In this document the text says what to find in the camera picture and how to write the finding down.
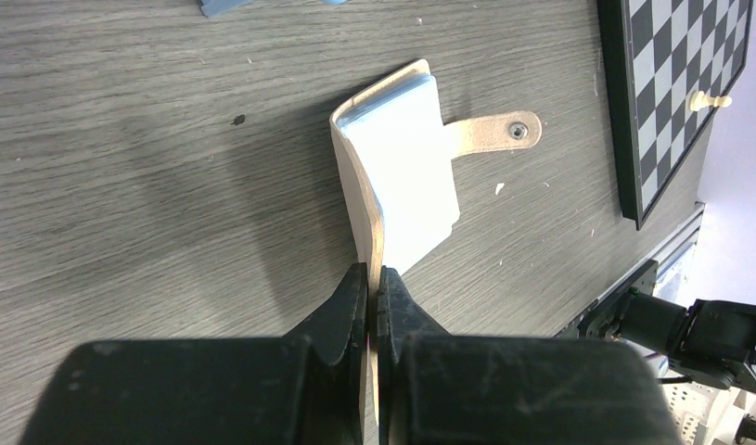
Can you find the blue three-compartment organizer tray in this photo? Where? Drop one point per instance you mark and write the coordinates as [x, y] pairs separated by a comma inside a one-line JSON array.
[[215, 8]]

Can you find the white chess pawn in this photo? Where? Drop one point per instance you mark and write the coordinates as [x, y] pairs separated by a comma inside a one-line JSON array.
[[701, 100]]

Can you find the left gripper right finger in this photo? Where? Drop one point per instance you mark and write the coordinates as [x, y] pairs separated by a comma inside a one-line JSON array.
[[438, 388]]

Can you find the beige leather card holder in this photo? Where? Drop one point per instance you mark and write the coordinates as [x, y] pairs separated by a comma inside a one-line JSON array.
[[394, 155]]

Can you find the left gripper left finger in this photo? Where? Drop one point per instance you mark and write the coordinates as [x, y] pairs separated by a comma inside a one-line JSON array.
[[304, 387]]

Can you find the black and white chessboard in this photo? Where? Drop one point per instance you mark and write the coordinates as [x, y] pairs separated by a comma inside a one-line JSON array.
[[656, 55]]

